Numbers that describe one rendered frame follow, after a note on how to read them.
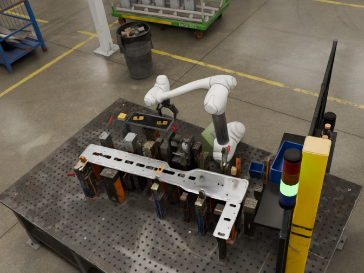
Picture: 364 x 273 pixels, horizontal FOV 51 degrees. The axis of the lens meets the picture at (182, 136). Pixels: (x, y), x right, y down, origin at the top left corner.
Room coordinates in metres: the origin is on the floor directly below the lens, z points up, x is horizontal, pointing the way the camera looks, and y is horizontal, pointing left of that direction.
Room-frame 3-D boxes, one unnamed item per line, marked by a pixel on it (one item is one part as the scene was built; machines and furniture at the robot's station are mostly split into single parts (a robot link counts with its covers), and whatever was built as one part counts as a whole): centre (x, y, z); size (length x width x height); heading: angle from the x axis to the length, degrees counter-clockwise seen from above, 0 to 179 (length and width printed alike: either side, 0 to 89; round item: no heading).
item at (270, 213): (1.76, -0.69, 1.02); 0.90 x 0.22 x 0.03; 151
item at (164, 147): (2.21, 0.13, 0.89); 0.13 x 0.11 x 0.38; 151
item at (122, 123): (2.55, 0.47, 0.92); 0.08 x 0.08 x 0.44; 61
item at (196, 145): (2.10, -0.10, 0.91); 0.07 x 0.05 x 0.42; 151
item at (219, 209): (1.59, -0.18, 0.84); 0.11 x 0.10 x 0.28; 151
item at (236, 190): (2.02, 0.22, 1.00); 1.38 x 0.22 x 0.02; 61
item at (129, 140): (2.32, 0.41, 0.90); 0.13 x 0.10 x 0.41; 151
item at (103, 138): (2.45, 0.64, 0.88); 0.11 x 0.10 x 0.36; 151
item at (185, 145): (2.15, 0.01, 0.94); 0.18 x 0.13 x 0.49; 61
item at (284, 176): (0.97, -0.40, 1.97); 0.07 x 0.07 x 0.06
